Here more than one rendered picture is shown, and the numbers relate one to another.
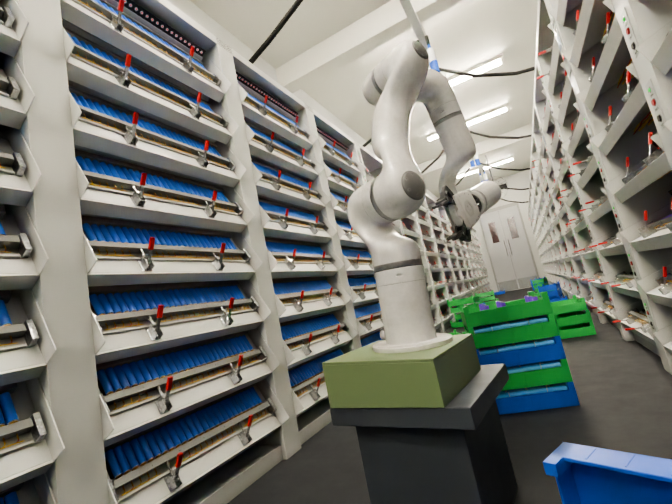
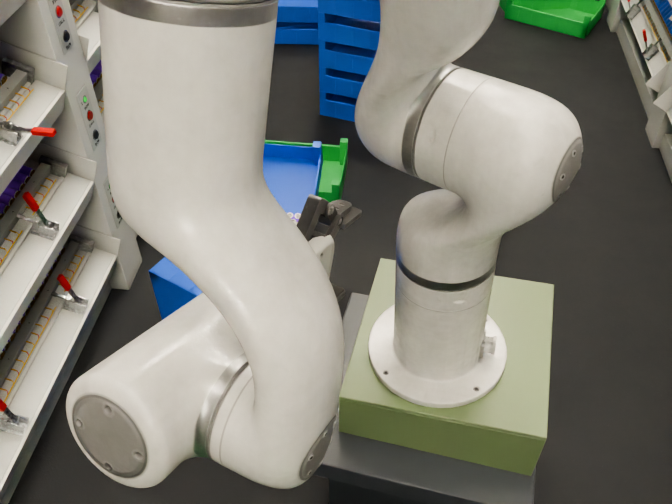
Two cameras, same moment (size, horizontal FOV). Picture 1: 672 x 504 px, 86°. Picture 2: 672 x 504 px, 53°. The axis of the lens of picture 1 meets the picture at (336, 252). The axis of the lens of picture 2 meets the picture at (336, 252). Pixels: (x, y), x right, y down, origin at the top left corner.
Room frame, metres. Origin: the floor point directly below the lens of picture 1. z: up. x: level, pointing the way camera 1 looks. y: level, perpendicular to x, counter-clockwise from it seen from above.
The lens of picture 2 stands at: (1.39, -0.46, 1.14)
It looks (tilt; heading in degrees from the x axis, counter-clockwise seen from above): 45 degrees down; 160
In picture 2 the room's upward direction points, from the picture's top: straight up
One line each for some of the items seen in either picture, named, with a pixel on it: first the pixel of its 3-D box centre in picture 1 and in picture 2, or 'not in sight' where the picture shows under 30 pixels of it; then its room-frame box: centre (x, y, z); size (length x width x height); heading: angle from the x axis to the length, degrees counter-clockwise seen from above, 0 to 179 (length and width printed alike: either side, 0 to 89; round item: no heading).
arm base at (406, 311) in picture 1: (405, 306); (440, 305); (0.89, -0.14, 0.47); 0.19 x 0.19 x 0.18
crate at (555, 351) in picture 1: (512, 349); not in sight; (1.47, -0.60, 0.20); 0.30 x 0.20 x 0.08; 77
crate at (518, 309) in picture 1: (501, 308); not in sight; (1.47, -0.60, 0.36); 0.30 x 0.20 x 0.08; 77
